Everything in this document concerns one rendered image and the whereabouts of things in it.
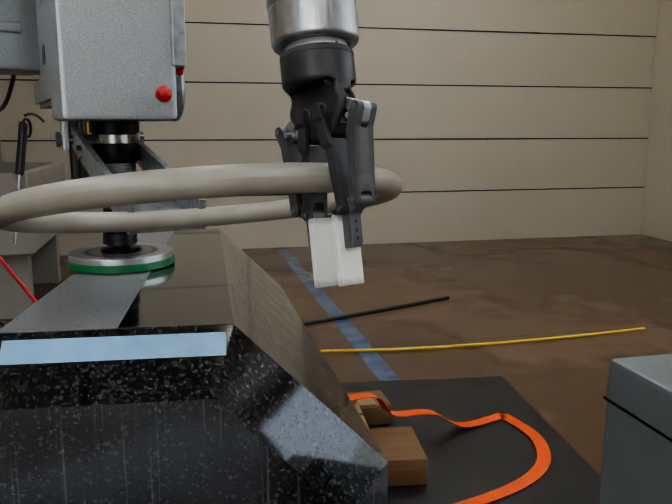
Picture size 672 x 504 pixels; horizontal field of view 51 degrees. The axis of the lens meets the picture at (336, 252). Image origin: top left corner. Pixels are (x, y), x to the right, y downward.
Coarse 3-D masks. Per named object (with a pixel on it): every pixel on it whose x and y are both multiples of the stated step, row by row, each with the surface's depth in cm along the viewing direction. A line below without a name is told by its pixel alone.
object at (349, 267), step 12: (336, 216) 67; (336, 228) 67; (336, 240) 67; (336, 252) 67; (348, 252) 68; (360, 252) 69; (336, 264) 68; (348, 264) 68; (360, 264) 69; (348, 276) 68; (360, 276) 69
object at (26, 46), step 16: (0, 0) 176; (16, 0) 179; (32, 0) 181; (0, 16) 177; (16, 16) 179; (32, 16) 182; (0, 32) 177; (16, 32) 179; (32, 32) 182; (0, 48) 178; (16, 48) 180; (32, 48) 183; (0, 64) 178; (16, 64) 181; (32, 64) 183
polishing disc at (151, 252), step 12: (72, 252) 146; (84, 252) 146; (96, 252) 146; (144, 252) 146; (156, 252) 146; (168, 252) 146; (84, 264) 139; (96, 264) 138; (108, 264) 138; (120, 264) 138; (132, 264) 139
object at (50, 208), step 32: (32, 192) 66; (64, 192) 64; (96, 192) 63; (128, 192) 63; (160, 192) 63; (192, 192) 63; (224, 192) 64; (256, 192) 65; (288, 192) 67; (320, 192) 69; (384, 192) 77; (0, 224) 74; (32, 224) 87; (64, 224) 94; (96, 224) 99; (128, 224) 103; (160, 224) 106; (192, 224) 108; (224, 224) 110
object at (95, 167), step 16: (80, 144) 147; (144, 144) 146; (80, 160) 149; (96, 160) 129; (144, 160) 143; (160, 160) 133; (112, 208) 115; (128, 208) 104; (144, 208) 117; (160, 208) 117; (176, 208) 118
